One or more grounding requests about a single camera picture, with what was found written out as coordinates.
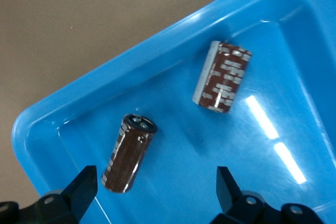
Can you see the long brown cylindrical capacitor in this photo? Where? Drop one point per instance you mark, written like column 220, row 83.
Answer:
column 126, row 155

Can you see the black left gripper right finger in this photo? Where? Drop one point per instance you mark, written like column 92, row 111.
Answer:
column 231, row 197

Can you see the blue plastic tray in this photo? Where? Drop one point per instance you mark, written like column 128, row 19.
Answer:
column 183, row 161

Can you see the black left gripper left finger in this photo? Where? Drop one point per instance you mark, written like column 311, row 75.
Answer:
column 81, row 195

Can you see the short brown capacitor silver stripe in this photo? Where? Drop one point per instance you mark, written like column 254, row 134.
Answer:
column 223, row 77

